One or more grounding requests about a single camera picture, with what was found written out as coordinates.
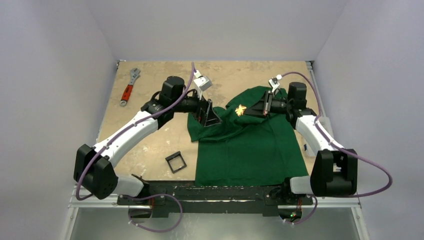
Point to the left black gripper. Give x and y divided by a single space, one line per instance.
206 115

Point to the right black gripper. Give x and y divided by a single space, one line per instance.
269 105

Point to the orange leaf brooch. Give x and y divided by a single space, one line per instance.
239 110

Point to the green t-shirt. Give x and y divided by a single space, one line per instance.
245 150

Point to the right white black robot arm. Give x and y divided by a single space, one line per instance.
335 169

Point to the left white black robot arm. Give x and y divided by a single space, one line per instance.
94 165

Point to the clear plastic parts box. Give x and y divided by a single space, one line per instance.
326 125

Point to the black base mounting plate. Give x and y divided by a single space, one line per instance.
162 197

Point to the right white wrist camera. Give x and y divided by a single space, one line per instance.
274 83

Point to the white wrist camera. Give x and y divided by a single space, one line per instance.
201 83
274 83

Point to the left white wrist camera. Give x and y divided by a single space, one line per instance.
201 83

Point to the black square frame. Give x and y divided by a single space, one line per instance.
176 162

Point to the red handled adjustable wrench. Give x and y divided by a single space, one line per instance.
134 75

